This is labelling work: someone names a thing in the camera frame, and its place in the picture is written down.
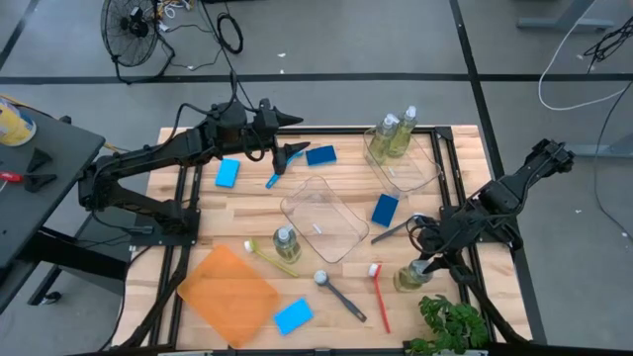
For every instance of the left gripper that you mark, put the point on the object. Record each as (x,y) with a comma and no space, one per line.
(264,126)

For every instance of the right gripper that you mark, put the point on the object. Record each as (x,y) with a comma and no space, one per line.
(440,237)

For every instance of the yellow-green soap pump bottle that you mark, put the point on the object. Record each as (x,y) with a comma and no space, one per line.
(287,247)
(382,141)
(401,133)
(405,279)

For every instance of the slim dark grey dish brush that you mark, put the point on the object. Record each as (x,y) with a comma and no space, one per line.
(390,231)

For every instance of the red dish brush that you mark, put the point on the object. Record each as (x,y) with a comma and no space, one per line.
(380,301)

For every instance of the dark blue scrub sponge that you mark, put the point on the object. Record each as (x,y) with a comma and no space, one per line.
(321,155)
(386,207)

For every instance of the grey round-headed dish brush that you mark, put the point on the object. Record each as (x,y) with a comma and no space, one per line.
(341,298)

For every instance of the yellow-green dish brush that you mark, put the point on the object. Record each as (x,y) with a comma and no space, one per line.
(272,259)

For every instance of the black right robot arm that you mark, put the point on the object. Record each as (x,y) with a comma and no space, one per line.
(509,193)

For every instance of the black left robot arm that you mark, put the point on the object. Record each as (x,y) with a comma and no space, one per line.
(148,153)

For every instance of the blue dish brush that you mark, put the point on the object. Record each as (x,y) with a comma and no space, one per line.
(271,181)

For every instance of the green potted plant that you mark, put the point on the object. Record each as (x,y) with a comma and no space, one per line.
(452,326)

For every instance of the light blue sponge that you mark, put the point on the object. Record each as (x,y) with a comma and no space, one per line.
(227,173)
(293,316)

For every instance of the clear plastic bin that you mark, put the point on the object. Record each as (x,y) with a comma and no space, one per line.
(415,173)
(326,222)

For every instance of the orange plastic bin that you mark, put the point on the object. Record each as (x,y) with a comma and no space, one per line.
(227,296)

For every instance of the black floor fan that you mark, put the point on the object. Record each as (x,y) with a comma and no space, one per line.
(129,34)

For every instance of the grey desk foot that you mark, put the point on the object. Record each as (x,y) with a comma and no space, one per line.
(564,22)
(593,148)

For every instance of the grey side table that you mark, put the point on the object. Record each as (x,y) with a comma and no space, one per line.
(49,148)

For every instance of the black triangular piece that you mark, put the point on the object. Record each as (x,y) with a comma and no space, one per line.
(37,159)
(38,182)

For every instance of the red screwdriver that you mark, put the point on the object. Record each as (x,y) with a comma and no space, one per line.
(9,176)

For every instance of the black aluminium table frame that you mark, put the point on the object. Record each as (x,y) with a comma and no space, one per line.
(346,131)

